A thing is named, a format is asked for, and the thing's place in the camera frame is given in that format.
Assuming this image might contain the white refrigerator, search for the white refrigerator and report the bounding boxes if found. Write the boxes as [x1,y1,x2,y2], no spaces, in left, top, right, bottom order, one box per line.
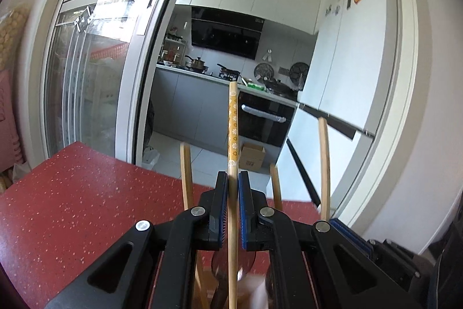
[277,0,402,212]

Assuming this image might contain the sliding glass door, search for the sliding glass door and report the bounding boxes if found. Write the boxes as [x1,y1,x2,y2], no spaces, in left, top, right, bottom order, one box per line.
[43,0,203,165]

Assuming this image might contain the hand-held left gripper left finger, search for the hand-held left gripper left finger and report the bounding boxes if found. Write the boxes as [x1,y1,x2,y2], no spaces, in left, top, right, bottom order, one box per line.
[45,171,230,309]

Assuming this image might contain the pink chair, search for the pink chair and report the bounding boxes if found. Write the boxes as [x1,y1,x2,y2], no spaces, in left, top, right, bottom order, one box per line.
[0,72,22,165]

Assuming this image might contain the white plastic bag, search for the white plastic bag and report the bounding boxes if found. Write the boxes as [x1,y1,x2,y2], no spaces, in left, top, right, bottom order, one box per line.
[142,146,160,165]

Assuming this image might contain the black range hood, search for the black range hood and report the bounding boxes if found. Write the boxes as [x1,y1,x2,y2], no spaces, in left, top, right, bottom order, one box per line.
[190,6,265,61]

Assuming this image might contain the metal cooking pot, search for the metal cooking pot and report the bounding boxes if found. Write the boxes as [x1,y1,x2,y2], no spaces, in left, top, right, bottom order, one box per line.
[184,56,210,73]

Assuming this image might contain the plain wooden chopstick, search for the plain wooden chopstick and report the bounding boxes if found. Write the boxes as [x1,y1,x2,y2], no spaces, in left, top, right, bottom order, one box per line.
[180,142,210,309]
[269,164,283,211]
[317,117,331,222]

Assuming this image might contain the grey kitchen counter cabinets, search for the grey kitchen counter cabinets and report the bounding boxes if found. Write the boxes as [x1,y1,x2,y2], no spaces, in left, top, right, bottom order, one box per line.
[150,65,299,155]

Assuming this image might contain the cardboard box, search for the cardboard box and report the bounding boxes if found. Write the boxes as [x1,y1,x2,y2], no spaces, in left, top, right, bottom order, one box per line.
[239,143,266,172]

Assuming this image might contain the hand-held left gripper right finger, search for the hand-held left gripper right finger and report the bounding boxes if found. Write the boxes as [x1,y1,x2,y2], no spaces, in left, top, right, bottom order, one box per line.
[238,171,422,309]

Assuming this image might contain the cream knobbly cushion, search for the cream knobbly cushion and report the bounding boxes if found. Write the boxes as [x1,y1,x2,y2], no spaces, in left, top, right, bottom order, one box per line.
[0,5,31,71]

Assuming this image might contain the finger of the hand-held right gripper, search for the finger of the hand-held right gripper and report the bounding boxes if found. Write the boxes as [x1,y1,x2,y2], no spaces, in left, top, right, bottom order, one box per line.
[330,218,374,259]

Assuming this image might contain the beige plastic utensil holder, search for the beige plastic utensil holder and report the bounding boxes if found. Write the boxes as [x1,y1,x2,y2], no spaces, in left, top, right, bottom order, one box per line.
[237,269,270,309]

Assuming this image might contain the flower patterned chopstick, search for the flower patterned chopstick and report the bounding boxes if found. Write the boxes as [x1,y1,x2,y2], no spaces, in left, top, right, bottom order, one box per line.
[227,82,240,309]

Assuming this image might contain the black frying pan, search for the black frying pan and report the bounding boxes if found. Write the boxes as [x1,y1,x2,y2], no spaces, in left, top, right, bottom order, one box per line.
[217,63,240,76]

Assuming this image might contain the round wire rack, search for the round wire rack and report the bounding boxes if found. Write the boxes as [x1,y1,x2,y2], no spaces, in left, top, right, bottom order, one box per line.
[254,63,274,80]
[289,62,310,81]

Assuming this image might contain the spice rack with jars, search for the spice rack with jars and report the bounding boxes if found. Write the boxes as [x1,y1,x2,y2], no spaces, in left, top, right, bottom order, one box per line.
[159,36,187,65]

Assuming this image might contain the black wok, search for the black wok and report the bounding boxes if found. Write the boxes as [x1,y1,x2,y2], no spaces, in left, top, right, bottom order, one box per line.
[262,77,299,96]

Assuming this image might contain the black built-in oven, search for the black built-in oven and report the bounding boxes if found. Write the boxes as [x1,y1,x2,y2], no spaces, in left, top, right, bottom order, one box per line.
[231,92,298,150]

